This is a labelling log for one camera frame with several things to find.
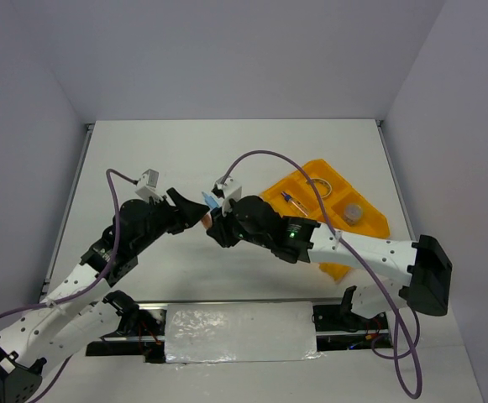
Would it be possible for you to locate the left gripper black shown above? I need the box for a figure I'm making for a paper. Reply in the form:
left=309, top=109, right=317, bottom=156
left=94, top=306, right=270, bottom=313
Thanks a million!
left=133, top=187, right=210, bottom=254

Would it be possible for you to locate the blue highlighter pen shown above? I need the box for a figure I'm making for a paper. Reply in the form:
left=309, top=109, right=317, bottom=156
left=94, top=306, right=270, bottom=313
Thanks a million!
left=202, top=191, right=219, bottom=210

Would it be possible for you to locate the small blue-capped glue bottle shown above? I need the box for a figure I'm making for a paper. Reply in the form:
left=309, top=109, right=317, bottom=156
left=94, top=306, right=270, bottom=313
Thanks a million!
left=281, top=191, right=309, bottom=217

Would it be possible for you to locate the clear tape roll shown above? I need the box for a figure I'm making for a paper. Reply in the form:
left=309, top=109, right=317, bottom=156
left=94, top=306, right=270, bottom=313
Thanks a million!
left=307, top=177, right=333, bottom=199

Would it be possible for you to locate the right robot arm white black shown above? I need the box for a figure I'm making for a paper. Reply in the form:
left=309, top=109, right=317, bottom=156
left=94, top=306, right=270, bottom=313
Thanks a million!
left=207, top=196, right=453, bottom=328

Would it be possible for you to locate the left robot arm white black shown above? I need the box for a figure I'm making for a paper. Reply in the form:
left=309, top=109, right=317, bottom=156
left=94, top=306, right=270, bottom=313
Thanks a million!
left=0, top=188, right=208, bottom=402

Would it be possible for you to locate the yellow plastic compartment bin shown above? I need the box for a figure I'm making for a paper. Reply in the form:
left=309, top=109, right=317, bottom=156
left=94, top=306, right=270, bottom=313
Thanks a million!
left=259, top=158, right=392, bottom=285

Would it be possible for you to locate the silver foil covered panel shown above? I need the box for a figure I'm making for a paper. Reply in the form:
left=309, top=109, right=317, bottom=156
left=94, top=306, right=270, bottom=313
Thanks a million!
left=165, top=301, right=319, bottom=364

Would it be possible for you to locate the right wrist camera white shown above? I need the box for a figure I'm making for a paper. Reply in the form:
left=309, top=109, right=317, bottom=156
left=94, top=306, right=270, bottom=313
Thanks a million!
left=212, top=175, right=242, bottom=216

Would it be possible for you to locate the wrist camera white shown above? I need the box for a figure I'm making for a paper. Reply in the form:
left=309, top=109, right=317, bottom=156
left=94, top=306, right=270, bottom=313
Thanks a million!
left=212, top=175, right=242, bottom=216
left=135, top=169, right=162, bottom=203

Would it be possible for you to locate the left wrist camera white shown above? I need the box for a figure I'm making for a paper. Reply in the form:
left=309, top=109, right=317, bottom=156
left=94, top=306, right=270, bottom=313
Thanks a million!
left=135, top=169, right=162, bottom=203

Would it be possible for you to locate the black metal base rail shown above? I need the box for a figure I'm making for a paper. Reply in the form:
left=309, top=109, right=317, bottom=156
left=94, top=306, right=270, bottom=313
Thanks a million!
left=86, top=300, right=392, bottom=364

